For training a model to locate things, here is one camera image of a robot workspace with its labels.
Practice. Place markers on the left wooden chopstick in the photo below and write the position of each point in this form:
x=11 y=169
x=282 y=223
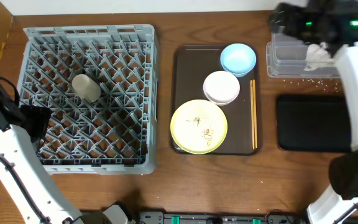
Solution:
x=252 y=113

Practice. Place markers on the black plastic tray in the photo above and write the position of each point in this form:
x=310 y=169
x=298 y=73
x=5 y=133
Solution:
x=313 y=123

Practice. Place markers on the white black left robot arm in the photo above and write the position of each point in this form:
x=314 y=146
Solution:
x=33 y=191

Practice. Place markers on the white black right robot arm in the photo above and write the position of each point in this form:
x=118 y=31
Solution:
x=340 y=199

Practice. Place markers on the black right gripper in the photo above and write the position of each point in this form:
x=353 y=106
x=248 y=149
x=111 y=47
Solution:
x=276 y=15

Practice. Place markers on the black equipment rail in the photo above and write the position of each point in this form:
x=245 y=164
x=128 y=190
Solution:
x=170 y=218

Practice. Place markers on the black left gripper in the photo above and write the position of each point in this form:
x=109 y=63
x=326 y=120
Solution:
x=38 y=121

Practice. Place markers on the right wooden chopstick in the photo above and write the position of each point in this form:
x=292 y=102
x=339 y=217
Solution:
x=255 y=112

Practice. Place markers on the yellow plate with scraps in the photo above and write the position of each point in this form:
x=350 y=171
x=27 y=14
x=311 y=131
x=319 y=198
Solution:
x=198 y=126

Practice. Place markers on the wooden chopstick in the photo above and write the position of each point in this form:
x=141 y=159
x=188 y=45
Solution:
x=255 y=112
x=252 y=113

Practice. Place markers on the pink shallow bowl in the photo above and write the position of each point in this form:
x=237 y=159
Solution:
x=221 y=87

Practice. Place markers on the white tissue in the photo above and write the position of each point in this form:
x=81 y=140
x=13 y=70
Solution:
x=317 y=56

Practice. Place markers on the clear plastic waste bin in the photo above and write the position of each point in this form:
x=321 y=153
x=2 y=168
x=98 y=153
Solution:
x=286 y=57

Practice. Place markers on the light blue bowl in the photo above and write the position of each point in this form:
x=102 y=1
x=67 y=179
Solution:
x=238 y=59

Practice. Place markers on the cream white cup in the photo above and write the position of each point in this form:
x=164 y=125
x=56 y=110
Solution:
x=86 y=88

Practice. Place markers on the grey plastic dishwasher rack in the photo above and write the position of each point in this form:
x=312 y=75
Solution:
x=117 y=134

